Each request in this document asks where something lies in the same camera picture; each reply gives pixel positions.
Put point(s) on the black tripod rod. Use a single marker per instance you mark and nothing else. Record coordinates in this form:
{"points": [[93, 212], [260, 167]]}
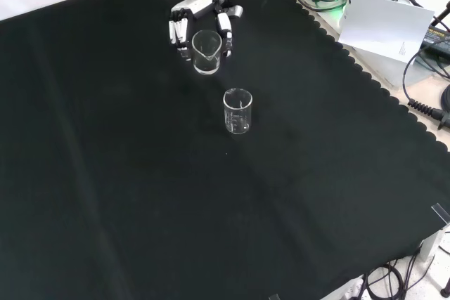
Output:
{"points": [[441, 15]]}

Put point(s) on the grey metal bench leg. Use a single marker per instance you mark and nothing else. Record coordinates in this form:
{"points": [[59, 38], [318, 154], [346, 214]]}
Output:
{"points": [[430, 244]]}

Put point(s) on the pale white board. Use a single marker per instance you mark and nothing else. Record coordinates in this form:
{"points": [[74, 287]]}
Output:
{"points": [[383, 22]]}

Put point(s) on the clear glass beaker with spout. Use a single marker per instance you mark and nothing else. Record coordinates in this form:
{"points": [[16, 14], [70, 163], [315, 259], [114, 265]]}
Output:
{"points": [[206, 66]]}

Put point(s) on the white power strip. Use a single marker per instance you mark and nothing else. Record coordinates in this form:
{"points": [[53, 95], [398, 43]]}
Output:
{"points": [[351, 287]]}

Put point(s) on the clear tape strip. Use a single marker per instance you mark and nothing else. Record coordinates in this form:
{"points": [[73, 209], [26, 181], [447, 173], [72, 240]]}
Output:
{"points": [[441, 213]]}

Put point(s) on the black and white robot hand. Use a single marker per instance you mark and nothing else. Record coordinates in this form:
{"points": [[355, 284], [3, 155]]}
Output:
{"points": [[198, 4]]}

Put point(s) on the black round object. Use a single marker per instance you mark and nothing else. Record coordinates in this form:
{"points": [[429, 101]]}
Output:
{"points": [[446, 96]]}

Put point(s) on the black power adapter yellow label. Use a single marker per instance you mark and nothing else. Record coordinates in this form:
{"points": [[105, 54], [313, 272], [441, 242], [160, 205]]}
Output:
{"points": [[436, 38]]}

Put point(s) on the clear graduated glass beaker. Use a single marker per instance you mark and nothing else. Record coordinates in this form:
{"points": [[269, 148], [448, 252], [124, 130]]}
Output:
{"points": [[238, 117]]}

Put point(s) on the black scalloped cloth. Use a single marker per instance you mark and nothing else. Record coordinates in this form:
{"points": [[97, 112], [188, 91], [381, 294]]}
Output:
{"points": [[140, 173]]}

